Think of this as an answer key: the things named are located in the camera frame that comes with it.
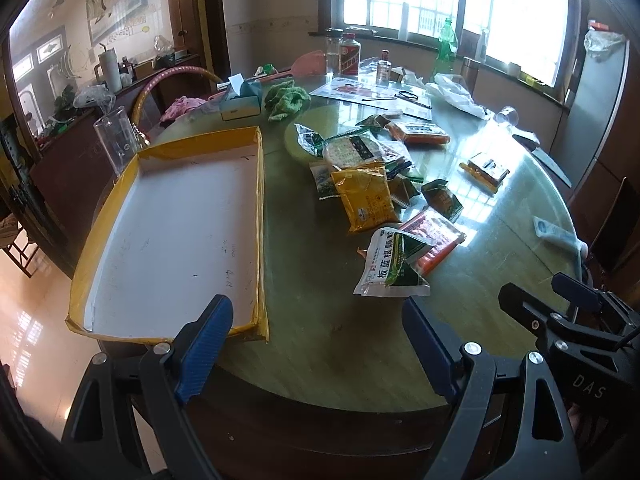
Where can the white thermos mug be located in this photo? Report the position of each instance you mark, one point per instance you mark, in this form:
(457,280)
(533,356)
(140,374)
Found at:
(107,70)

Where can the printed poster sheet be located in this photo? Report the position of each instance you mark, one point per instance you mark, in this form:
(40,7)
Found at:
(408,102)

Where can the grey refrigerator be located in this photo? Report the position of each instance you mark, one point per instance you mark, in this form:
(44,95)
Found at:
(592,109)

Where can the white green snack bag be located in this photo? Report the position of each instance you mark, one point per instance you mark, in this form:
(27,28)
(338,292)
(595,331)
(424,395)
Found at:
(391,267)

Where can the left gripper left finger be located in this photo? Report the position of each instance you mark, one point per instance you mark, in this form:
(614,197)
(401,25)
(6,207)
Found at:
(101,431)

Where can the small clear liquor bottle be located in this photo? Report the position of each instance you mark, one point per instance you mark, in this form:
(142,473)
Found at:
(383,68)

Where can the teal tissue box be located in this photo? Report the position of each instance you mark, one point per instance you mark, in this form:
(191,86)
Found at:
(243,99)

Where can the framed wall painting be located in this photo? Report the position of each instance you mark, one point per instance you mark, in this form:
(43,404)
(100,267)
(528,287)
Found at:
(117,5)

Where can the pink cloth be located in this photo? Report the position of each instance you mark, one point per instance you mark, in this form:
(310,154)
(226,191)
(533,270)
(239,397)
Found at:
(180,107)

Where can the clear glass jar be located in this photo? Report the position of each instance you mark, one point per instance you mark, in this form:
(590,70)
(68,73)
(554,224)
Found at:
(333,52)

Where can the pink yellow hula hoop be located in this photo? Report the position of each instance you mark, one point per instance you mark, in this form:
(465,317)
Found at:
(161,90)

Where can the yellow cardboard tray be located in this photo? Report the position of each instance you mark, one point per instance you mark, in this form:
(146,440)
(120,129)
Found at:
(183,223)

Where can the white plastic bag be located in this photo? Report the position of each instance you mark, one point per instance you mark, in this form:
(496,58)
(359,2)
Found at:
(451,89)

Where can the round cracker pack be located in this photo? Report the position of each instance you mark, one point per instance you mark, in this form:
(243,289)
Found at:
(352,150)

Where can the yellow snack bag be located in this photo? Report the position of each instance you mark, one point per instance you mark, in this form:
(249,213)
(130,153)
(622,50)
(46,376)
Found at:
(365,195)

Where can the orange cracker pack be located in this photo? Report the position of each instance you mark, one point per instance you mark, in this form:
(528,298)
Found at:
(441,235)

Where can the orange biscuit package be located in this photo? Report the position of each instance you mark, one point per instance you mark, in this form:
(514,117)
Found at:
(427,133)

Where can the dark wood sideboard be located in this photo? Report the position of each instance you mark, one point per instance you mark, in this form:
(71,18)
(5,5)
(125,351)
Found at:
(72,175)

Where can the small green snack packet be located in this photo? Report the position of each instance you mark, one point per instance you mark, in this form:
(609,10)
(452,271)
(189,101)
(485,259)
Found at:
(439,197)

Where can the pink fly swatter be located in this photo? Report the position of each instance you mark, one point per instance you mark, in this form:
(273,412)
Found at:
(309,64)

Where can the yellow boxed snack pack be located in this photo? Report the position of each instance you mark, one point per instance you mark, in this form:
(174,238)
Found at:
(485,170)

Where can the green cloth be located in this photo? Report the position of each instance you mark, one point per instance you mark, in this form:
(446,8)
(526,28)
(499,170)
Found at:
(285,100)

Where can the white red liquor bottle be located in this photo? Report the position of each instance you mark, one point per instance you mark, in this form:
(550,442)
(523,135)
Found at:
(349,55)

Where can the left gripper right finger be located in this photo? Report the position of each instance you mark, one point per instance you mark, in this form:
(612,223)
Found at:
(508,419)

